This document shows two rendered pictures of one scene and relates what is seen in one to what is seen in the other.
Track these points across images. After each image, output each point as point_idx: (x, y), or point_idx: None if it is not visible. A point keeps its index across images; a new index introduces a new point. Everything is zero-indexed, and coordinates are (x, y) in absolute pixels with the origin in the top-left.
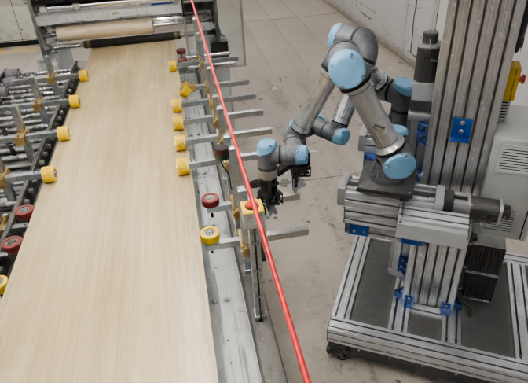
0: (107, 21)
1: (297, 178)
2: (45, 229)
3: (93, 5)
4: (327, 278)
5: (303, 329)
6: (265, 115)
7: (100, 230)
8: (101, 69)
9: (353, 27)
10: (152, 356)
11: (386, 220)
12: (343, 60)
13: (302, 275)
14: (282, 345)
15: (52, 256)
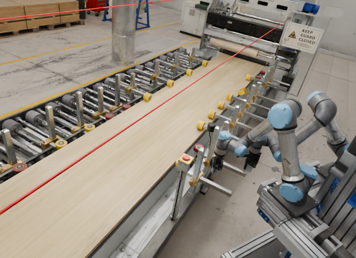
0: (236, 43)
1: (246, 165)
2: (125, 117)
3: (233, 33)
4: (253, 232)
5: (216, 247)
6: (296, 129)
7: (142, 131)
8: (216, 64)
9: (325, 97)
10: (104, 195)
11: (278, 220)
12: (278, 109)
13: (241, 221)
14: (199, 245)
15: (115, 130)
